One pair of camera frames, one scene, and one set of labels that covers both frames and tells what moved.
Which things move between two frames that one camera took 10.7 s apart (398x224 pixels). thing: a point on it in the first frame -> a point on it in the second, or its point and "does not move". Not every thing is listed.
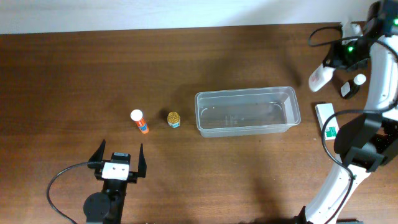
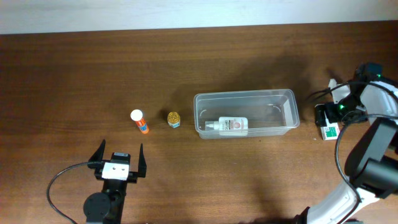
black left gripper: (95, 162) does not move
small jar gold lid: (173, 119) does not move
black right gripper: (337, 60) -> (331, 108)
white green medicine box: (331, 128) does not move
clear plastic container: (252, 111) does not move
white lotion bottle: (320, 77) -> (229, 126)
